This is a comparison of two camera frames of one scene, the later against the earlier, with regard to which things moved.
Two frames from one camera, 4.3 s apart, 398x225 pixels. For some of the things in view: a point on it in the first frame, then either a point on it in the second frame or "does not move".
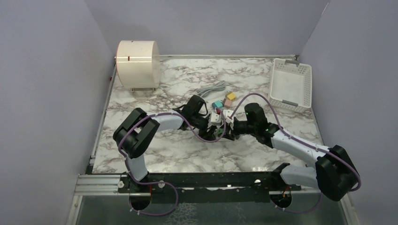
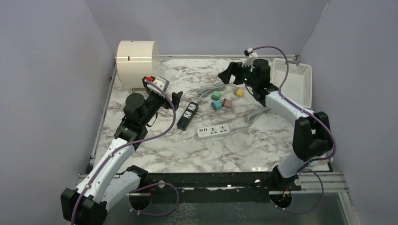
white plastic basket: [291, 85] does not move
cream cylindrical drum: [138, 64] does not move
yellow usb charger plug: [230, 95] → [239, 92]
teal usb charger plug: [217, 104] does not move
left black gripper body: [201, 124] → [154, 104]
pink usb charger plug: [227, 103] does not move
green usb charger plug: [219, 131] → [216, 95]
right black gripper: [233, 134] → [233, 68]
